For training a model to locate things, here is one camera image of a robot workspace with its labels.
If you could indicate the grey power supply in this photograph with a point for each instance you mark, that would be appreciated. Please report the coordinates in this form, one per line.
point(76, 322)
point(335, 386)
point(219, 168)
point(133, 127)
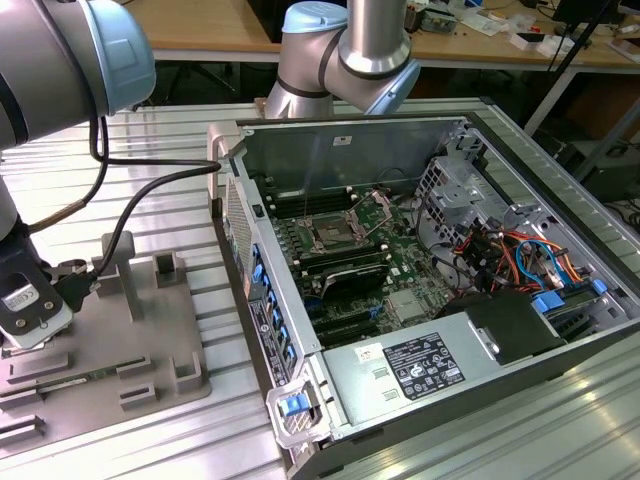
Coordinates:
point(360, 385)

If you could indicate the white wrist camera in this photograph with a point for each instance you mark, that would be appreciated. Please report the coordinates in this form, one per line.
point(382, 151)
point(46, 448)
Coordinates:
point(30, 320)

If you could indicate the green motherboard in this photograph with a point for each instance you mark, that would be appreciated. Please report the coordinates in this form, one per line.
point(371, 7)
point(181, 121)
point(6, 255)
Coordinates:
point(410, 260)

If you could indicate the silver chipset heatsink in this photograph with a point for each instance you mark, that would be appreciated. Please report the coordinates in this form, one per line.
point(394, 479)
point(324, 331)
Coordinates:
point(405, 305)

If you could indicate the black plastic shroud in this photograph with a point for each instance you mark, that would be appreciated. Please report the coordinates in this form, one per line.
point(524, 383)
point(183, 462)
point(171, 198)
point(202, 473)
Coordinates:
point(510, 320)

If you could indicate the blue case latch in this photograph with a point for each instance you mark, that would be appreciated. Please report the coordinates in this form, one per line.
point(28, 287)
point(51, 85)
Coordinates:
point(292, 405)

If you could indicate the thin locking lever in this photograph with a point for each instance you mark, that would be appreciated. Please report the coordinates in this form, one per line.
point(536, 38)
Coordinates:
point(306, 207)

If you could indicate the CPU socket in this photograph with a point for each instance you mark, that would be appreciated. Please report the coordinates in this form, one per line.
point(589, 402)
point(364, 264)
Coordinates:
point(327, 232)

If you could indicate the black RAM slot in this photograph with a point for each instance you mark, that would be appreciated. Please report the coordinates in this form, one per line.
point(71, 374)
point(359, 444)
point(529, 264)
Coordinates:
point(325, 192)
point(340, 252)
point(325, 201)
point(345, 261)

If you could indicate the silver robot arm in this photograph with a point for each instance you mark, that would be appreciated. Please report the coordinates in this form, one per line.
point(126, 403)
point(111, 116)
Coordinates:
point(50, 60)

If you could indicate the small white box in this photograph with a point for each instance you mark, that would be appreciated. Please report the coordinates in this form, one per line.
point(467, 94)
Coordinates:
point(527, 42)

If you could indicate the green RAM stick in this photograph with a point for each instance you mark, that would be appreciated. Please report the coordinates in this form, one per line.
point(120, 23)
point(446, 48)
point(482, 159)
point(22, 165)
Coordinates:
point(75, 377)

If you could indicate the metal drive cage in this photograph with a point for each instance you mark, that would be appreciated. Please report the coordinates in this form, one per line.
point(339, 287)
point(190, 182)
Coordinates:
point(450, 195)

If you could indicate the black graphics card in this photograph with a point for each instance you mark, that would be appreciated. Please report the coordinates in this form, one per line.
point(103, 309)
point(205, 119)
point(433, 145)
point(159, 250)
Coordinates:
point(355, 280)

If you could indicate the grey parts rack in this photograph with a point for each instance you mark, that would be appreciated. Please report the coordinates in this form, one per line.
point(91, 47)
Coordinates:
point(150, 340)

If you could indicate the black expansion slot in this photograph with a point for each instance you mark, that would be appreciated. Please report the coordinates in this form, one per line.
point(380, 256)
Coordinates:
point(355, 322)

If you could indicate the black tripod pole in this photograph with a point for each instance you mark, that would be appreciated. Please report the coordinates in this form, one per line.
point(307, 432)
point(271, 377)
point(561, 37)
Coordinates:
point(575, 40)

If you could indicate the open PC case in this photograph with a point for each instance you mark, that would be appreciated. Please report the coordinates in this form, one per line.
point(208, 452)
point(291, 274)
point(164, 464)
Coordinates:
point(350, 145)

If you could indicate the wooden desk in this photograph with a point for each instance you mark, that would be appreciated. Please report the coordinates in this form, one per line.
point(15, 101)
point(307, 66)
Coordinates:
point(210, 25)

